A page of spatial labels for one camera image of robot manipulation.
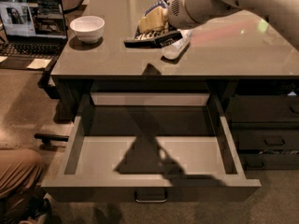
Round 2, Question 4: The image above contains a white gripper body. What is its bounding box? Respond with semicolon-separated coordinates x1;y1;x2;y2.
168;0;231;29

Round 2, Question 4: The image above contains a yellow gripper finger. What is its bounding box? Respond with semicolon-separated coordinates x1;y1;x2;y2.
138;7;168;33

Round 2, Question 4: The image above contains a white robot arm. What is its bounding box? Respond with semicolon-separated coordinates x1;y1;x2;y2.
136;0;299;47

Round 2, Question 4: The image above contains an open grey top drawer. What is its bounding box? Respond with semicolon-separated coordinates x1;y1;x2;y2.
42;95;261;203

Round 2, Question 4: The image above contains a dark side drawer cabinet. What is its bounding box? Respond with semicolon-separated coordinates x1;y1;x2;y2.
223;79;299;170

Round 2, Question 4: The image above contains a clear plastic water bottle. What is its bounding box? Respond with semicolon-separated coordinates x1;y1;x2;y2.
162;30;192;60

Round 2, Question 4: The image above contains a white ceramic bowl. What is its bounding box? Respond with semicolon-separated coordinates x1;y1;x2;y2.
70;16;105;44

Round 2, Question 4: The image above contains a grey cabinet counter unit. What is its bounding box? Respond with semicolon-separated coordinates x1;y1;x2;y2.
51;0;299;112

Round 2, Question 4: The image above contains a black laptop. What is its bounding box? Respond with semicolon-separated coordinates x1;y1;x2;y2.
0;0;68;70

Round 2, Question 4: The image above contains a white sticky note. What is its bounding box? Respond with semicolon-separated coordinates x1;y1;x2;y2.
27;59;50;69

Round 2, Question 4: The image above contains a black chair base leg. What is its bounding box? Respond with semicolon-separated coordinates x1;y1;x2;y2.
35;133;68;144

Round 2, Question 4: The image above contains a metal drawer handle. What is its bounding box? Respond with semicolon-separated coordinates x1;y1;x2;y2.
135;189;167;203

